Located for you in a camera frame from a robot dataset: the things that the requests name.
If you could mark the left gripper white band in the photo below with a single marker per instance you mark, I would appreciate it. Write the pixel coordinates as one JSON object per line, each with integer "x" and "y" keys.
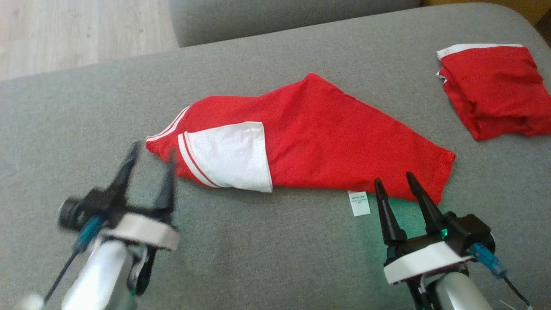
{"x": 142, "y": 228}

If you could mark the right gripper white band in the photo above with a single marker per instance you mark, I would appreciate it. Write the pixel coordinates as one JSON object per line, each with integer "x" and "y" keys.
{"x": 422, "y": 260}

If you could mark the red jersey with white sleeves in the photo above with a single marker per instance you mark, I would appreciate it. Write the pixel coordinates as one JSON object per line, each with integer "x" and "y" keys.
{"x": 327, "y": 137}

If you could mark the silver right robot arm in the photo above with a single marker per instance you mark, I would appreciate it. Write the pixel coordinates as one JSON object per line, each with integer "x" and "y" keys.
{"x": 456, "y": 292}

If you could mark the red garment with white trim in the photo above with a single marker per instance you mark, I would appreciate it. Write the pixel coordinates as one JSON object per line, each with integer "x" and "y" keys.
{"x": 495, "y": 90}

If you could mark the yellow grey sofa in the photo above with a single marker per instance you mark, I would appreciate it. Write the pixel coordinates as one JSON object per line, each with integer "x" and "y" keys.
{"x": 258, "y": 258}

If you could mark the grey sofa seat cushion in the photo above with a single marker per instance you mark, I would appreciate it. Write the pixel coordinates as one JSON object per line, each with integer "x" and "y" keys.
{"x": 280, "y": 17}

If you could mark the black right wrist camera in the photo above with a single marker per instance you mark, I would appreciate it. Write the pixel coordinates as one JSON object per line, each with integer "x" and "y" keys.
{"x": 471, "y": 230}

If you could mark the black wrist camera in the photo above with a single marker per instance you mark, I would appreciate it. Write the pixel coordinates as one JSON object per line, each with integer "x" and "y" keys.
{"x": 471, "y": 230}
{"x": 69, "y": 214}

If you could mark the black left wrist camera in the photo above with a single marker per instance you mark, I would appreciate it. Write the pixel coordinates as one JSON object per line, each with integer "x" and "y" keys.
{"x": 69, "y": 214}

